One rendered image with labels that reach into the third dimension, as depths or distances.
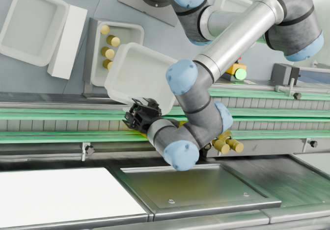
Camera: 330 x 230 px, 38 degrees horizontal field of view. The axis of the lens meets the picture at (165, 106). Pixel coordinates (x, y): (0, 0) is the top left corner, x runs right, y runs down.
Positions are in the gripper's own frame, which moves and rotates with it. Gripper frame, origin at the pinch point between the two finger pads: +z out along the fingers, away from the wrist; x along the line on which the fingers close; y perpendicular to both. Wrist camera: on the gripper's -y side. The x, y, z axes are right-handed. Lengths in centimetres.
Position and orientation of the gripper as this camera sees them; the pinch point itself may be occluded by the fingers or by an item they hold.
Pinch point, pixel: (136, 103)
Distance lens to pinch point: 143.6
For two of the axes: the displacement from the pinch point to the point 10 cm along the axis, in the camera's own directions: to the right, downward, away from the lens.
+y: -8.1, -2.4, -5.4
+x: -4.1, 8.9, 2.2
